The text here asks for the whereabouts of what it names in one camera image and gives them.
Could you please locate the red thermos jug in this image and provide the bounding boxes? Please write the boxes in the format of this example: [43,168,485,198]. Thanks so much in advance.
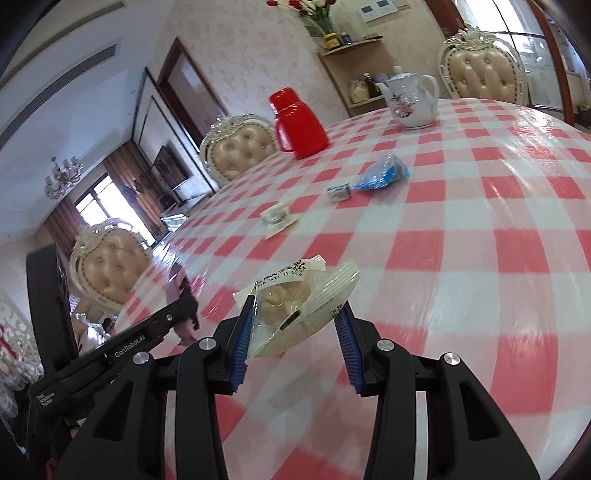
[270,87,329,160]

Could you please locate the cream tufted chair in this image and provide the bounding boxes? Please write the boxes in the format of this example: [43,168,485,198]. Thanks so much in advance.
[199,113,279,188]
[438,27,528,106]
[69,218,152,315]

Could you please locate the cream tufted chair far right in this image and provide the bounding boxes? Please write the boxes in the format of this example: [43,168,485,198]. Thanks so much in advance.
[438,27,528,106]

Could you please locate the large clear bread bag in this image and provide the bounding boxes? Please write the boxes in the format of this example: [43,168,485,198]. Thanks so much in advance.
[233,255,361,360]

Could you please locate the small white candy packet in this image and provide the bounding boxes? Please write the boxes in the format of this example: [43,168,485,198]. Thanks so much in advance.
[259,201,300,239]

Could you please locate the brown curtains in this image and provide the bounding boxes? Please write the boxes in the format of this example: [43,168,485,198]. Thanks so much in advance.
[42,140,167,255]

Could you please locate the red white checkered tablecloth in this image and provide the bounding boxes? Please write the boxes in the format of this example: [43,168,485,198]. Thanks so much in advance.
[116,99,590,478]

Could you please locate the blue white snack bag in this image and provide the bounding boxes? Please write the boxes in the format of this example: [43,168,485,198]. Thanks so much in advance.
[353,154,410,191]

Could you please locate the yellow lid jar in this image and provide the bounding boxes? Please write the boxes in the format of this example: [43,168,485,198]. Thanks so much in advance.
[324,32,342,51]

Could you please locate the cream tufted chair middle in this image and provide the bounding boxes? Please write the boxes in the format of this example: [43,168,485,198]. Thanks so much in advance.
[199,113,279,188]

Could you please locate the white wall switch panel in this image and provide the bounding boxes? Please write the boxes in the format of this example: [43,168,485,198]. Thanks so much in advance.
[359,0,409,23]

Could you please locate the clear jar on shelf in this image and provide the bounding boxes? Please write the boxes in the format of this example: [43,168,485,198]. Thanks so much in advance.
[349,80,370,105]

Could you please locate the dark bottle on shelf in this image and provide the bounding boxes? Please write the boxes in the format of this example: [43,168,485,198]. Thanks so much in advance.
[363,72,382,98]

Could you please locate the wooden corner shelf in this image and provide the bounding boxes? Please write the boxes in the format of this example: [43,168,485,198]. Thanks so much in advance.
[315,39,394,117]

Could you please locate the white floral teapot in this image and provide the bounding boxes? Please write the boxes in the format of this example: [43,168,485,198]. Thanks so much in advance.
[377,65,440,129]

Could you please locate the cream tufted chair left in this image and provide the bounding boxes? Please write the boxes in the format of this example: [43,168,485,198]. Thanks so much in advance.
[69,218,152,315]

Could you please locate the chandelier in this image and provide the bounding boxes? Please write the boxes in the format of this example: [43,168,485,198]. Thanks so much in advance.
[44,157,83,200]

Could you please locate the flower vase with red flowers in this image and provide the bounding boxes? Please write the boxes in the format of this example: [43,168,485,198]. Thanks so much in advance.
[266,0,337,35]

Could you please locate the television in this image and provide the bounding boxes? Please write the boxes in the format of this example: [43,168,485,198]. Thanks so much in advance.
[152,146,190,191]

